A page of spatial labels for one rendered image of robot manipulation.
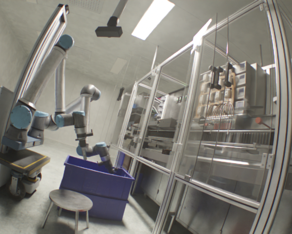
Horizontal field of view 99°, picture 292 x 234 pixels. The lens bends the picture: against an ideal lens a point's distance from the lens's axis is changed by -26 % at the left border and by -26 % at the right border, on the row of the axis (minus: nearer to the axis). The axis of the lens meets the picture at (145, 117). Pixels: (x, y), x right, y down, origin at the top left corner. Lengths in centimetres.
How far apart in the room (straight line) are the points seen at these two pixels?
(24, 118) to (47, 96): 545
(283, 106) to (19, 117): 139
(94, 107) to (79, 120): 517
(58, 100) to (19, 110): 37
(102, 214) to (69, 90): 546
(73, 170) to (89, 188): 19
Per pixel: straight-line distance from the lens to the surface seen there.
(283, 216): 108
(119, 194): 149
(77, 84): 655
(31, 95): 118
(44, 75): 120
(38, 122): 177
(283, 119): 77
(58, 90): 136
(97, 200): 148
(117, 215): 157
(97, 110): 640
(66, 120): 122
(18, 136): 133
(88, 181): 141
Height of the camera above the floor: 73
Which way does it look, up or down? 10 degrees up
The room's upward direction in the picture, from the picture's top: 15 degrees clockwise
